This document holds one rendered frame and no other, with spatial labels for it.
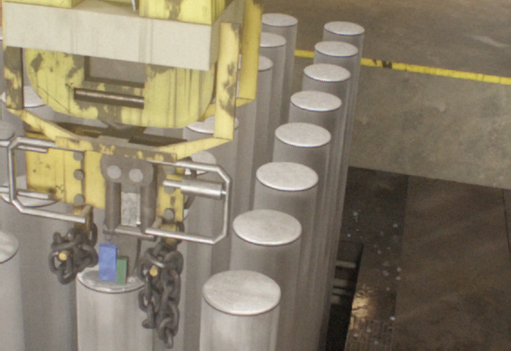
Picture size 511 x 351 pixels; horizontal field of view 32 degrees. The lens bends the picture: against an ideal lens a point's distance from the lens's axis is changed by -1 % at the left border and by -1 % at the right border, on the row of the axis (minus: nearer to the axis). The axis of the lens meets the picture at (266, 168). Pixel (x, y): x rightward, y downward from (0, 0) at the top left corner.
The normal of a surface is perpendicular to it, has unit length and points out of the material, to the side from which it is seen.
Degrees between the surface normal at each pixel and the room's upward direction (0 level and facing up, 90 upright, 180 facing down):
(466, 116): 90
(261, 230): 3
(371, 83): 90
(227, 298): 4
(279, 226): 1
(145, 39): 90
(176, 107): 90
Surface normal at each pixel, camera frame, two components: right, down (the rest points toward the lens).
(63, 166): -0.18, 0.41
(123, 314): 0.36, 0.42
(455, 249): 0.07, -0.90
